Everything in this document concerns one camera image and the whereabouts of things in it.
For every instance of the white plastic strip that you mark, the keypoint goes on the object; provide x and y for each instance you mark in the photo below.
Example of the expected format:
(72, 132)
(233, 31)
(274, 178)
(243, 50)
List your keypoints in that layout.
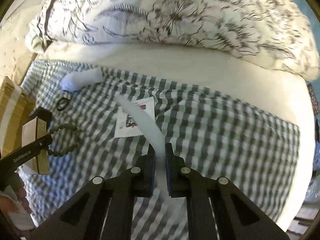
(154, 136)

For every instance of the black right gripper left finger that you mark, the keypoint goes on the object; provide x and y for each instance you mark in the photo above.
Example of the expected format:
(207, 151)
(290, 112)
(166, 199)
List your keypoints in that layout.
(103, 208)

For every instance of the white printed sachet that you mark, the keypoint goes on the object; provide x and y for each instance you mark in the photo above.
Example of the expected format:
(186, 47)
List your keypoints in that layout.
(126, 123)

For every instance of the teal curtain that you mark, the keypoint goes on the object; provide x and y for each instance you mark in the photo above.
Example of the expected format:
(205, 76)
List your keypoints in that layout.
(307, 11)

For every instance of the beige studded cushion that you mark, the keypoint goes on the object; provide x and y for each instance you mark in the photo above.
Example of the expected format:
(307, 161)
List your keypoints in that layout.
(15, 56)

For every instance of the cream bed sheet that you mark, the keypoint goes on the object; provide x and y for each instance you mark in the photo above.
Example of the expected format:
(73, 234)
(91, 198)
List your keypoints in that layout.
(281, 93)

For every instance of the green checkered cloth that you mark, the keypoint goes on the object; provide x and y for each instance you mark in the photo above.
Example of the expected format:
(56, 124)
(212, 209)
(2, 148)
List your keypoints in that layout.
(214, 134)

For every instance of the left hand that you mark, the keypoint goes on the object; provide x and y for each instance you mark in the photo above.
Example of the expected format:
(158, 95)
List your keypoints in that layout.
(15, 206)

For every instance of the brown cardboard box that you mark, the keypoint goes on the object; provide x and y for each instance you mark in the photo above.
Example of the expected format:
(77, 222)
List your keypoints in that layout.
(16, 107)

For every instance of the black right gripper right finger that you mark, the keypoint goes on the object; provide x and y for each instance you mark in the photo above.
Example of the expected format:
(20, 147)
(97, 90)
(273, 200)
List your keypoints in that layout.
(216, 208)

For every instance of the floral white pillow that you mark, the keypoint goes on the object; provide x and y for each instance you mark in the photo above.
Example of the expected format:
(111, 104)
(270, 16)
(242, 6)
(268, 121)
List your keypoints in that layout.
(272, 34)

